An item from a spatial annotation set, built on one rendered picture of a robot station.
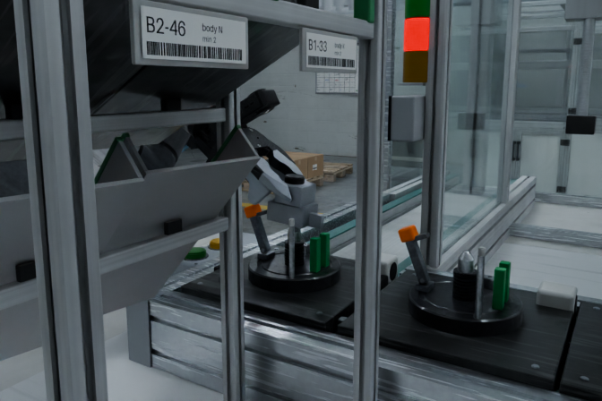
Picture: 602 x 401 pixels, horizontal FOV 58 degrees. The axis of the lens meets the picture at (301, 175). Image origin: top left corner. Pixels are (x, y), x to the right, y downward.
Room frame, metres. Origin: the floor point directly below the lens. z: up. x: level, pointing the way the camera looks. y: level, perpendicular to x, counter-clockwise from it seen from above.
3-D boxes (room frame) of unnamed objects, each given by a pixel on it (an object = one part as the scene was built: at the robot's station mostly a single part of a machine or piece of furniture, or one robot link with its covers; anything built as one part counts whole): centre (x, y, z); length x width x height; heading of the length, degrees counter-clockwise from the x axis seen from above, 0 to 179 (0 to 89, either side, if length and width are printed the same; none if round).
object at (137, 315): (1.10, 0.00, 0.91); 0.89 x 0.06 x 0.11; 149
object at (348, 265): (0.79, 0.01, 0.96); 0.24 x 0.24 x 0.02; 59
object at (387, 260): (0.82, -0.12, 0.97); 0.05 x 0.05 x 0.04; 59
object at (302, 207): (0.78, 0.00, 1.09); 0.08 x 0.04 x 0.07; 59
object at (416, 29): (0.89, -0.19, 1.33); 0.05 x 0.05 x 0.05
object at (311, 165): (6.73, 0.43, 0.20); 1.20 x 0.80 x 0.41; 60
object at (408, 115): (0.89, -0.19, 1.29); 0.12 x 0.05 x 0.25; 149
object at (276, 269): (0.79, 0.01, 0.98); 0.14 x 0.14 x 0.02
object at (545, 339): (0.66, -0.21, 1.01); 0.24 x 0.24 x 0.13; 59
